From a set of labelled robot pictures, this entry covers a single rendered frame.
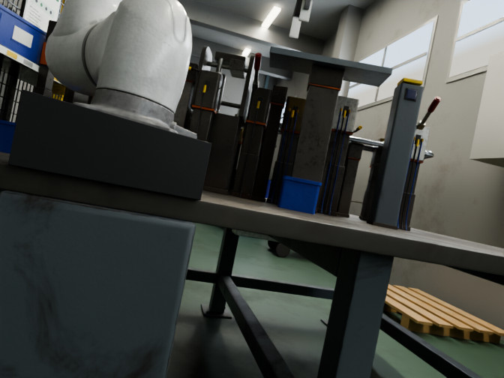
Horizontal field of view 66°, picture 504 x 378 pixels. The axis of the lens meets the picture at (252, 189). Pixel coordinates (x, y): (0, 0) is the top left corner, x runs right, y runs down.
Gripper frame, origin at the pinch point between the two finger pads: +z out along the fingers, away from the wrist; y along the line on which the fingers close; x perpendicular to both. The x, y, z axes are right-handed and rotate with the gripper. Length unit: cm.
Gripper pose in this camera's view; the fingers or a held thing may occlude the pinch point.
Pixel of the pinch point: (298, 26)
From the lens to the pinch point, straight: 134.3
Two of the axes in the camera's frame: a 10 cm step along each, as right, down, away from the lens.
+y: -1.2, -0.2, 9.9
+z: -2.0, 9.8, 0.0
